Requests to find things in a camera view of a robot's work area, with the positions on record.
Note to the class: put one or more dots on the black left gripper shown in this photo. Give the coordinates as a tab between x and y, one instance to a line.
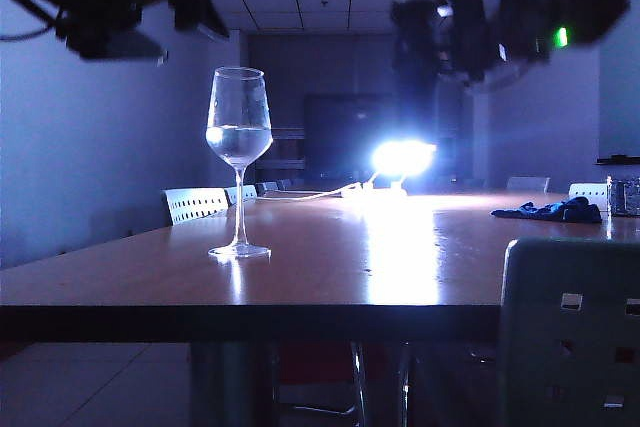
100	2

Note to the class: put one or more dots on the clear stemmed wine glass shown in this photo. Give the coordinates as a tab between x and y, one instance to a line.
240	147

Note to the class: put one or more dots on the black television screen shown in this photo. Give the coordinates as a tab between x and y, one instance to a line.
345	137

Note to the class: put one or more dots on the white perforated chair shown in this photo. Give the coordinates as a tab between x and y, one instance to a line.
588	191
248	193
267	187
195	204

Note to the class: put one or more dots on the dark blue cloth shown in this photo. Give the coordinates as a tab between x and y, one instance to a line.
560	212

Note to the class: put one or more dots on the background shelf unit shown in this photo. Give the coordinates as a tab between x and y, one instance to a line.
289	147

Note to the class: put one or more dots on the white perforated chair back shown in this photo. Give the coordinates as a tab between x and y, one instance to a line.
195	204

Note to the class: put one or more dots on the clear plastic bottle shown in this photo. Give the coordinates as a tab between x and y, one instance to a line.
625	197

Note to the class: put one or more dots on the near grey chair back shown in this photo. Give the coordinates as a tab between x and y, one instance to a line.
570	347

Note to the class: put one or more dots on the red chair with chrome legs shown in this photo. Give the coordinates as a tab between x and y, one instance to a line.
325	362

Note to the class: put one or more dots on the round metal table leg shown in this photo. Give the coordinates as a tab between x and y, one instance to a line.
232	387

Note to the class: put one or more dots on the wall whiteboard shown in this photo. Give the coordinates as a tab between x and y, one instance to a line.
622	97

